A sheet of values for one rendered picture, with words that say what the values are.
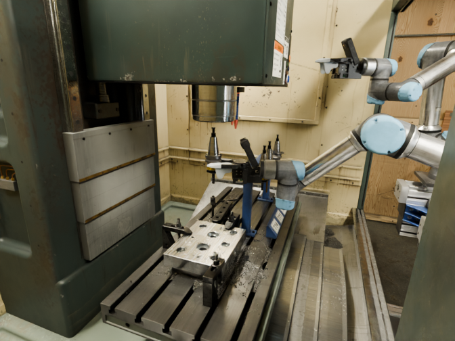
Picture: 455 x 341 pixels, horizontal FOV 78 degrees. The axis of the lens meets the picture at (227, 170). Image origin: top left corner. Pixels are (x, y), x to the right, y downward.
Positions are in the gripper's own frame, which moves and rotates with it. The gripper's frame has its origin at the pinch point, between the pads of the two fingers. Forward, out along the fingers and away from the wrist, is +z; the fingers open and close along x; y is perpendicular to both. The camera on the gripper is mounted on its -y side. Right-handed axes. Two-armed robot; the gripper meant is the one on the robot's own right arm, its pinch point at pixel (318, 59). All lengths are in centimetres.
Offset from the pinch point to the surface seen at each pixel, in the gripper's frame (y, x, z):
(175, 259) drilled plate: 72, -28, 61
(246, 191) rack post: 58, 0, 28
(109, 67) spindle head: 6, -9, 81
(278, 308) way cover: 95, -32, 21
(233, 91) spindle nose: 12.8, -20.5, 39.8
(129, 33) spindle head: -4, -14, 73
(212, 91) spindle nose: 13, -23, 47
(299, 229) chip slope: 98, 31, -16
